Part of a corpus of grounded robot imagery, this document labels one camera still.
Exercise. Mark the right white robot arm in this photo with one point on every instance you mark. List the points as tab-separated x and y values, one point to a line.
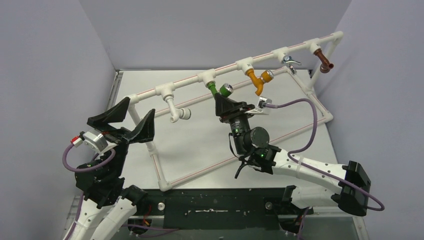
346	186

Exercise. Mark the chrome metal faucet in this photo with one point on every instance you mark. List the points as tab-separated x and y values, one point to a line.
289	62

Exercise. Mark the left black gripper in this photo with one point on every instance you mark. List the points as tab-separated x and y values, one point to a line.
144	131

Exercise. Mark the white PVC pipe frame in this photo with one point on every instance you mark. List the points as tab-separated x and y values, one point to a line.
326	43

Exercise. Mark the brown plastic faucet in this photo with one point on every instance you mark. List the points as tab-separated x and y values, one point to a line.
326	66

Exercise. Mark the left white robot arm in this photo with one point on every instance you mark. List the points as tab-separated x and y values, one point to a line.
104	204

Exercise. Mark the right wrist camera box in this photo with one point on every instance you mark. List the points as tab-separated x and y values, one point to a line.
261	107

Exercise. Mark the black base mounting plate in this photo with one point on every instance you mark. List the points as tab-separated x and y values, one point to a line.
218	209

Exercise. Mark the green plastic faucet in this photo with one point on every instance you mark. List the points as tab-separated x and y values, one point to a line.
225	90

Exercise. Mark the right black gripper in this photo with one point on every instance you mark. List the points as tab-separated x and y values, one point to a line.
233	112

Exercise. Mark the orange plastic faucet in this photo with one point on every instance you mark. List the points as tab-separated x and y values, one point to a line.
259	81

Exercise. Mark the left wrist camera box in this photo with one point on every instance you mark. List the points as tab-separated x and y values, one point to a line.
92	138

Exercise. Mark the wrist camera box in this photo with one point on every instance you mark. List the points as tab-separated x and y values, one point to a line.
261	107
92	138

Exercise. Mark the white plastic faucet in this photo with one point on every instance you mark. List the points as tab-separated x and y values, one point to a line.
176	113

